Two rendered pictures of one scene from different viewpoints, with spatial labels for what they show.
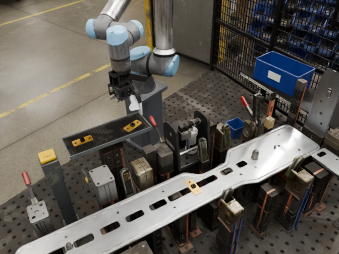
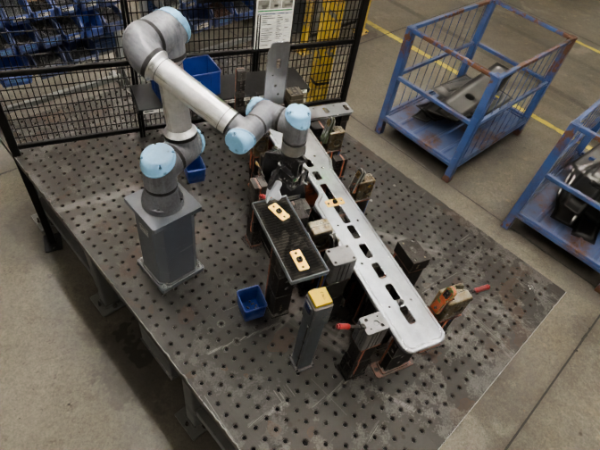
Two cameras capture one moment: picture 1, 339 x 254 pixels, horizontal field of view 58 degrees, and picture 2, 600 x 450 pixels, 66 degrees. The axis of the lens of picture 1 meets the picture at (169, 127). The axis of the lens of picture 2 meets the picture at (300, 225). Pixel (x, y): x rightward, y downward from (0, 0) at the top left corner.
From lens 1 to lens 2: 1.74 m
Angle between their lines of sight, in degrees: 64
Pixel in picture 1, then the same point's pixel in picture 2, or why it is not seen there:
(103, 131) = (284, 239)
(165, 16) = not seen: hidden behind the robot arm
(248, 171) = (320, 162)
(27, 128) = not seen: outside the picture
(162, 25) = not seen: hidden behind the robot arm
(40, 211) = (374, 320)
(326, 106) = (279, 76)
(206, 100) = (105, 183)
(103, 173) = (339, 252)
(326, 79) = (273, 53)
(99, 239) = (391, 279)
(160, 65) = (195, 147)
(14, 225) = (297, 436)
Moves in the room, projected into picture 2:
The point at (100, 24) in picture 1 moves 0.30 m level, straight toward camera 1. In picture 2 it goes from (255, 126) to (358, 129)
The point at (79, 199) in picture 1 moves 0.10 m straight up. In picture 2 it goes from (266, 354) to (269, 341)
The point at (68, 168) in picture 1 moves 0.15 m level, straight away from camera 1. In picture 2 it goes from (200, 373) to (158, 385)
